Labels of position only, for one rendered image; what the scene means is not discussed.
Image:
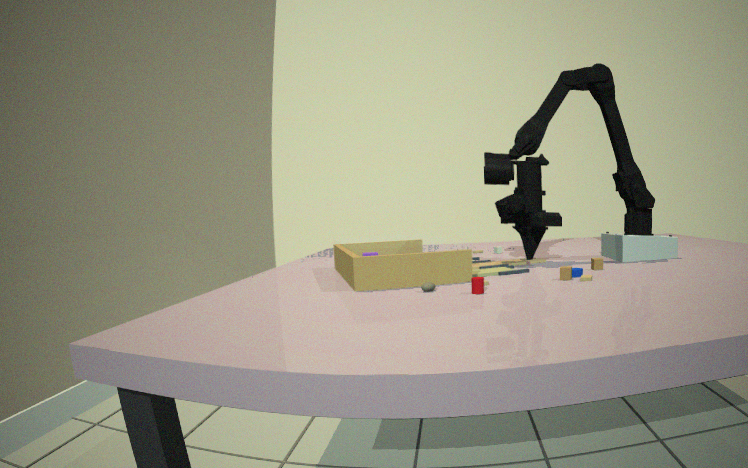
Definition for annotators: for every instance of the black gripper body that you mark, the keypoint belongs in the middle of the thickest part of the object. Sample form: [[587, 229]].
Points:
[[537, 218]]

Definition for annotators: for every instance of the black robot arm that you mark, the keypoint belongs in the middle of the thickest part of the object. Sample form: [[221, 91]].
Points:
[[629, 181]]

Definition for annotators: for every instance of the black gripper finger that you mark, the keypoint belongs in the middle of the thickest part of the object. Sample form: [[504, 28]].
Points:
[[523, 237], [533, 238]]

